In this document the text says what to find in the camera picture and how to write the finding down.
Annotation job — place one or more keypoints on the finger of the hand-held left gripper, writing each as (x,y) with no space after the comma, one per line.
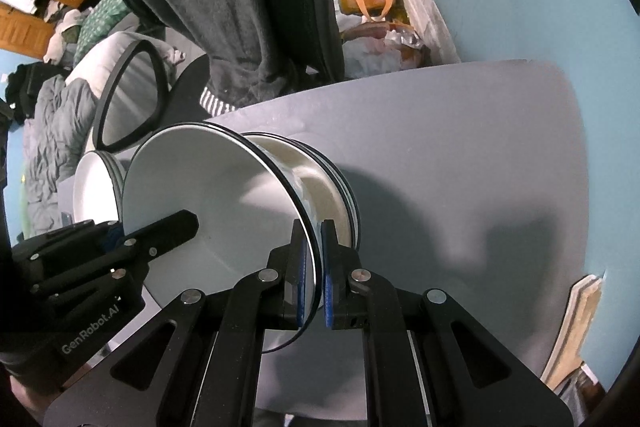
(165,229)
(112,237)

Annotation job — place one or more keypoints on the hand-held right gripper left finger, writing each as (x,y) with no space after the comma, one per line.
(300,277)

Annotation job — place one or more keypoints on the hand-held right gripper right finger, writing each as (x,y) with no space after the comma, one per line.
(329,277)

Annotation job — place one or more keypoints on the white ribbed bowl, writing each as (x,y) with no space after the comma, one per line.
(92,187)

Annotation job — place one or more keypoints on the white plate with dark rim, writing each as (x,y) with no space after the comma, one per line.
(210,187)
(354,212)
(310,177)

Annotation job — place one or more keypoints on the grey duvet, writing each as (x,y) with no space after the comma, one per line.
(55,142)

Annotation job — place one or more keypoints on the black office chair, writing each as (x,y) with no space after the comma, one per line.
(107,107)

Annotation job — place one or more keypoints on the black clothes pile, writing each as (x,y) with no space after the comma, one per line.
(32,87)

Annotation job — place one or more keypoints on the pile of pale clothes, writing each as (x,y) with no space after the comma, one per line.
(62,34)

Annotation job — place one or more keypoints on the green checkered cloth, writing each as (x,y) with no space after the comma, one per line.
(100,22)

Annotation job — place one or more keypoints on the white plastic bag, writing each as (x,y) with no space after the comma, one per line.
(375,52)

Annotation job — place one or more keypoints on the pale wooden boards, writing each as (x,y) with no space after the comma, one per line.
(575,332)

